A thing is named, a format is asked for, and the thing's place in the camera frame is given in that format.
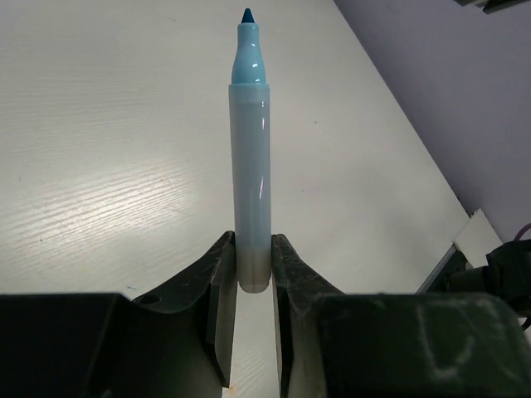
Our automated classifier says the blue highlighter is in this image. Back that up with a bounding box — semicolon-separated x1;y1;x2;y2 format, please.
228;8;271;294

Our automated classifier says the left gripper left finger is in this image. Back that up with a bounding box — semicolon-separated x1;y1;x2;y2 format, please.
1;231;237;397

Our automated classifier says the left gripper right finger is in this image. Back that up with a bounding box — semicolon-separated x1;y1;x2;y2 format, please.
272;235;530;397

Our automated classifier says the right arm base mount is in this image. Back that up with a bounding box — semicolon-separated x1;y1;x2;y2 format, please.
446;240;530;331

